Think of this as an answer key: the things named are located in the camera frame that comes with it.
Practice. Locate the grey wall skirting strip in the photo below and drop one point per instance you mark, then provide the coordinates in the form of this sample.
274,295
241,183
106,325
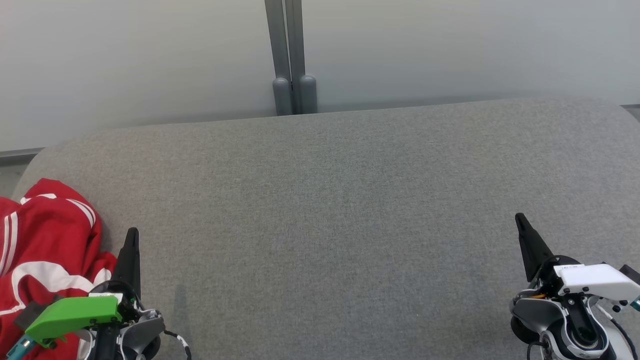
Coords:
20,153

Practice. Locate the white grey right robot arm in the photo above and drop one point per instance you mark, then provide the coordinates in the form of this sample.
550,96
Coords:
535,310

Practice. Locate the red basketball jersey white sleeves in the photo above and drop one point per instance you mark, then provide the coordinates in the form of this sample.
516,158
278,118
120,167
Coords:
55,220

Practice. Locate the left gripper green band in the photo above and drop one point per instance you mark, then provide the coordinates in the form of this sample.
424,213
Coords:
70,315

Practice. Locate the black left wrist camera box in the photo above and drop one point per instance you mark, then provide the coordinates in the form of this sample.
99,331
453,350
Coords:
27,312

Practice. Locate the teal camera connector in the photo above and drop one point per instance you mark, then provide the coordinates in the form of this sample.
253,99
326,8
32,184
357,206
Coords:
20,347
636,303

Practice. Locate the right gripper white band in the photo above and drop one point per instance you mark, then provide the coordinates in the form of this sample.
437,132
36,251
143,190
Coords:
595,280

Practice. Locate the grey fabric sofa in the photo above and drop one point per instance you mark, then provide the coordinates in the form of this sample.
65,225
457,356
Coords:
325,225

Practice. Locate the teal left camera connector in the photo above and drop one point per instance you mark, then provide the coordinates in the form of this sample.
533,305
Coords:
20,347

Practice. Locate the teal right camera connector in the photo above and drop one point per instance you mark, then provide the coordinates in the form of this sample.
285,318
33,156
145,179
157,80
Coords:
636,303

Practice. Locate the red shorts white side stripe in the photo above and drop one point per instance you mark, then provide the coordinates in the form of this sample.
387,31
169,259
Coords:
40,274

